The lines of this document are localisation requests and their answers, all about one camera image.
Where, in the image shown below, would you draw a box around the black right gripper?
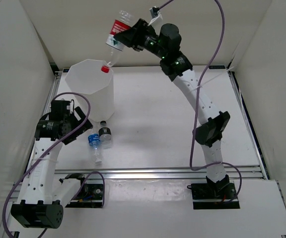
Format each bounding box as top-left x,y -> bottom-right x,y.
114,19 -> 167,60

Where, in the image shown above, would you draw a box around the blue label clear bottle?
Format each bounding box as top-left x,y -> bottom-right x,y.
87,128 -> 102,165

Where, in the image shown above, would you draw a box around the red label bottle red cap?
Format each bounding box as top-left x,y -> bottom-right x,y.
101,10 -> 135,73

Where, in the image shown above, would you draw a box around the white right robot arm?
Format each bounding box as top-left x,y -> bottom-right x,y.
114,19 -> 230,198

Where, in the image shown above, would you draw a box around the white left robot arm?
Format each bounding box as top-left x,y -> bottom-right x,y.
11,100 -> 92,229

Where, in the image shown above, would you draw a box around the white octagonal plastic bin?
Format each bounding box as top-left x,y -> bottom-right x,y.
65,59 -> 115,122

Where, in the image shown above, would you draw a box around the black label bottle black cap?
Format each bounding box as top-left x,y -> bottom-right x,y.
98,120 -> 112,142

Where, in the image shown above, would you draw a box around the aluminium front rail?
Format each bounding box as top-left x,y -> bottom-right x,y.
55,166 -> 267,179

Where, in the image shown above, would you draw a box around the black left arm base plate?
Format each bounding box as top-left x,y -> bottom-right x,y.
66,183 -> 104,208

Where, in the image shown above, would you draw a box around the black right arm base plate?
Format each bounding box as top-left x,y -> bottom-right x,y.
187,182 -> 240,210

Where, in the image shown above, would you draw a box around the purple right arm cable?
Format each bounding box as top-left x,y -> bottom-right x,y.
149,0 -> 243,204

